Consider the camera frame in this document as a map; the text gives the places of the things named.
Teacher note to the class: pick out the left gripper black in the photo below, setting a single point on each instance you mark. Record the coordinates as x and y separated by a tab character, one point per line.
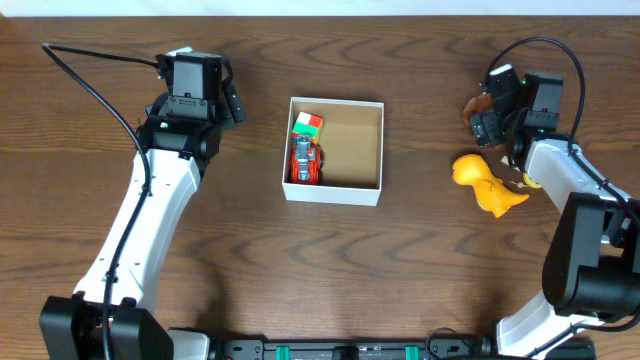
233	105

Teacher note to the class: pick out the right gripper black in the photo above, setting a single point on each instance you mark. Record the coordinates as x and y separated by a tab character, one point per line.
487	123

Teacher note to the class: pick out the brown plush toy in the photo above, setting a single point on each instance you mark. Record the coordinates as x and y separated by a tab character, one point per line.
475	107

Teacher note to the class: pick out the multicoloured puzzle cube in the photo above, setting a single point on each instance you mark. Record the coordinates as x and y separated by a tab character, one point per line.
308	125

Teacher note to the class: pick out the red toy car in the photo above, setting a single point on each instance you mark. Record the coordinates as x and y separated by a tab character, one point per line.
306	161

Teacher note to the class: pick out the white cardboard box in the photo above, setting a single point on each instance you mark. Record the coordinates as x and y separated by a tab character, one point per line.
352	145

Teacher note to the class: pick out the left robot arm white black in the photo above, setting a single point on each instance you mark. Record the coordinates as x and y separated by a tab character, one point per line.
110	313

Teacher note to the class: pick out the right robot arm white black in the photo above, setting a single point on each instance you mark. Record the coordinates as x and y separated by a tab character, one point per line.
590	278

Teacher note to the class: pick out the orange toy dinosaur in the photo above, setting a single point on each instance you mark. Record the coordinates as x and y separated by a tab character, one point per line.
490	193

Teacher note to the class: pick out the yellow round toy with handle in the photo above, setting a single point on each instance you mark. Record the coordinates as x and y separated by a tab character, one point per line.
526	181

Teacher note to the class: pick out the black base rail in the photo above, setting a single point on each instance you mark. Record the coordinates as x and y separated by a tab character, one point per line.
380	350

